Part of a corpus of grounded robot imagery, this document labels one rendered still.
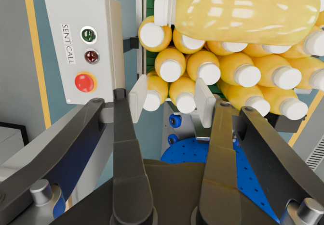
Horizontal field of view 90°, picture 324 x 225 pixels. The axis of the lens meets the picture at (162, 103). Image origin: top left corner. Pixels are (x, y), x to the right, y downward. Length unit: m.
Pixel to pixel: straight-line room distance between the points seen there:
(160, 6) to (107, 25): 0.11
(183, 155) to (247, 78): 0.26
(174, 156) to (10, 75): 1.81
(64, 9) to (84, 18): 0.03
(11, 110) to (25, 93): 0.29
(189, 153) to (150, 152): 1.39
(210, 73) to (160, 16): 0.13
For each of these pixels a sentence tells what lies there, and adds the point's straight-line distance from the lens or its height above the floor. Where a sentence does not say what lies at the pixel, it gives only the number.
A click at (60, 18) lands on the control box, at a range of 0.35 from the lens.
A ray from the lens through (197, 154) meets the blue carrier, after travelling 0.48.
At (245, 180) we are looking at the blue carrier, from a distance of 0.46.
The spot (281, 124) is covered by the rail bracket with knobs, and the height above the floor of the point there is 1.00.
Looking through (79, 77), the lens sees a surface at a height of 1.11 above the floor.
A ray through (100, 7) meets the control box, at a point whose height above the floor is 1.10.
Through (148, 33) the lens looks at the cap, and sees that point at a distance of 0.30.
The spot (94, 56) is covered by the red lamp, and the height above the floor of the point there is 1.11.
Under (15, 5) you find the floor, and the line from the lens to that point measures 1.85.
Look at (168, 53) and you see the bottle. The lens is 0.34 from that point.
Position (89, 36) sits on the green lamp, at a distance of 0.32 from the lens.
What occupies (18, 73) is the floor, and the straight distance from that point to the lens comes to 1.99.
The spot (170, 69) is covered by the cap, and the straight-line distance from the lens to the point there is 0.30.
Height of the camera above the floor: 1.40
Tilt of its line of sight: 66 degrees down
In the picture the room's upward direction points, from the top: 173 degrees counter-clockwise
